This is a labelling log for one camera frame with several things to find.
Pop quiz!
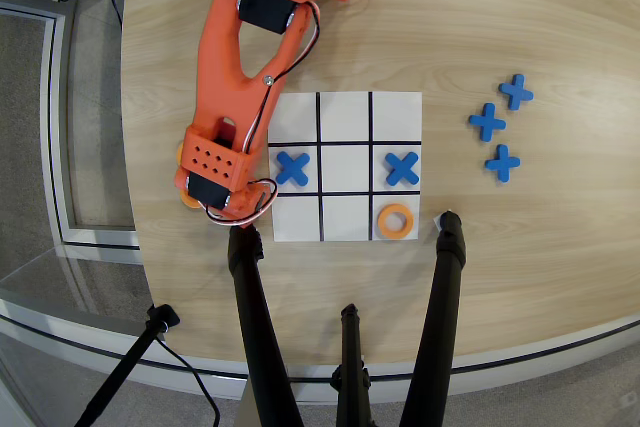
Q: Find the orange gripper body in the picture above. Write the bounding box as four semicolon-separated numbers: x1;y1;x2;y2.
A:
173;168;278;224

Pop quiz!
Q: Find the blue foam cross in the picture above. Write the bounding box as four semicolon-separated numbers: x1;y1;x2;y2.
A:
384;151;420;187
484;143;522;184
498;73;535;112
468;102;508;143
275;150;312;186

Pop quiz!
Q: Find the white tic-tac-toe paper board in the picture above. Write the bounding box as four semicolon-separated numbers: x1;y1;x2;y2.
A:
266;91;424;243

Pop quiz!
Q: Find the short black tripod leg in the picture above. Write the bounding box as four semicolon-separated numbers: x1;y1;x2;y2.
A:
329;302;374;427

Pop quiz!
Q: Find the thin black stand pole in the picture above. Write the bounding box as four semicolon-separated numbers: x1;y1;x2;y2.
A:
72;303;181;427

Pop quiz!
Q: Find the black cable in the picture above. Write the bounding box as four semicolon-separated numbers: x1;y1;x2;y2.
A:
154;336;222;427

